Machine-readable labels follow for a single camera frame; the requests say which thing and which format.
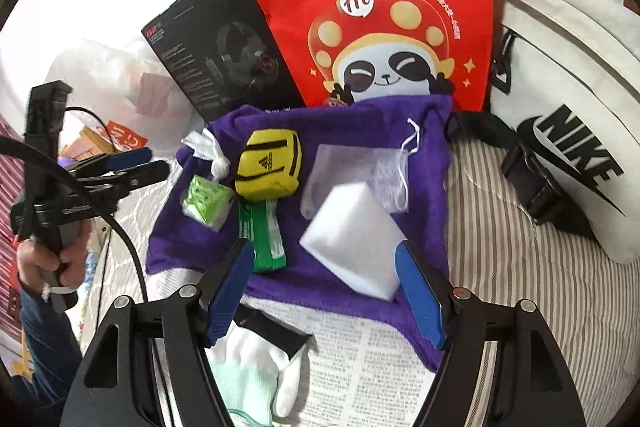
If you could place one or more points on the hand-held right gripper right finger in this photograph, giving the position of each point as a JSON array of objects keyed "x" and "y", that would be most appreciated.
[{"x": 417, "y": 292}]

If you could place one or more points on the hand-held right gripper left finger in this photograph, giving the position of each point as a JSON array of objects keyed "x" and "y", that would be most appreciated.
[{"x": 232, "y": 287}]

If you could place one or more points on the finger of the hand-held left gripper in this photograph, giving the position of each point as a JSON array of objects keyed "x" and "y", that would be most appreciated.
[
  {"x": 131, "y": 157},
  {"x": 145, "y": 173}
]

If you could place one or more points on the green wet wipe packet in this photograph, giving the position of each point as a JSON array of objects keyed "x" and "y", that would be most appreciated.
[{"x": 265, "y": 237}]

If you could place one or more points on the green tissue pack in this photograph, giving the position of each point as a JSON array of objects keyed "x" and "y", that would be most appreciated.
[{"x": 207, "y": 204}]

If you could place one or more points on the white sponge block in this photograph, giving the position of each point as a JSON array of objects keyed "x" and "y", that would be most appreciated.
[{"x": 350, "y": 247}]

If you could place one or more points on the yellow mini duffel bag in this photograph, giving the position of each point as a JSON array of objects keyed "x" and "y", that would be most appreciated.
[{"x": 267, "y": 164}]

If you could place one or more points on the clear plastic bag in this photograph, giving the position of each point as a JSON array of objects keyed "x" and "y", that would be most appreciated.
[{"x": 342, "y": 172}]

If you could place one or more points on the person's left forearm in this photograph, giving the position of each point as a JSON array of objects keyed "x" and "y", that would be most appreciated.
[{"x": 47, "y": 347}]

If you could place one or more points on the person's left hand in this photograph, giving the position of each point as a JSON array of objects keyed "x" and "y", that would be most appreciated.
[{"x": 37, "y": 259}]

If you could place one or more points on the red striped cloth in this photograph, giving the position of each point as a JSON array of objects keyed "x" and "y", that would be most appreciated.
[{"x": 12, "y": 177}]

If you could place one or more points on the black wrist band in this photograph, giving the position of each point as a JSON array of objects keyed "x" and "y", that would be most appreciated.
[{"x": 272, "y": 329}]

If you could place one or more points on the white knotted cloth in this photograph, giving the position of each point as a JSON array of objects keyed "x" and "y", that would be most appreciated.
[{"x": 202, "y": 146}]

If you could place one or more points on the grey plastic shopping bag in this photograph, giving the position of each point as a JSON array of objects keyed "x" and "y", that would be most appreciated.
[{"x": 125, "y": 77}]

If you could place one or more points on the white glove with mint cuff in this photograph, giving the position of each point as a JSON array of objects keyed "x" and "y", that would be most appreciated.
[{"x": 250, "y": 372}]

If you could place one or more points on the purple towel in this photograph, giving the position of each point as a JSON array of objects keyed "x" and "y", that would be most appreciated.
[{"x": 320, "y": 307}]

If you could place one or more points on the grey striped bed quilt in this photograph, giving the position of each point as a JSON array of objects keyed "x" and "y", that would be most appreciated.
[{"x": 500, "y": 247}]

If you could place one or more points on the newspaper sheet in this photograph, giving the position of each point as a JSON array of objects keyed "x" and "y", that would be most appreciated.
[{"x": 365, "y": 382}]

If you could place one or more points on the black headset box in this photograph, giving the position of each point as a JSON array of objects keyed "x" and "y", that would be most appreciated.
[{"x": 220, "y": 47}]

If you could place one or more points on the white waist bag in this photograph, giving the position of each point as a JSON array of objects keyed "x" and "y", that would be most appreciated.
[{"x": 565, "y": 82}]

